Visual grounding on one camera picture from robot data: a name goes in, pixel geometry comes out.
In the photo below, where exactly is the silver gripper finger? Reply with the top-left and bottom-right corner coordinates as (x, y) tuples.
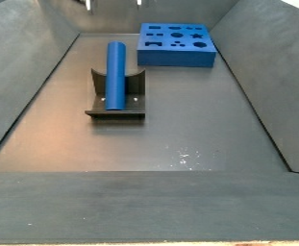
(137, 0), (143, 7)
(85, 0), (93, 12)

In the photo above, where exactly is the blue cylinder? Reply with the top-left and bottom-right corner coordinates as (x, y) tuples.
(106, 41), (126, 111)

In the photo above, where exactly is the blue shape sorting board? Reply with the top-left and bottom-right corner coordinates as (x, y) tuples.
(138, 23), (217, 67)

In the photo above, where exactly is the black curved cradle stand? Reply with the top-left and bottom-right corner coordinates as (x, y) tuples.
(85, 70), (146, 119)

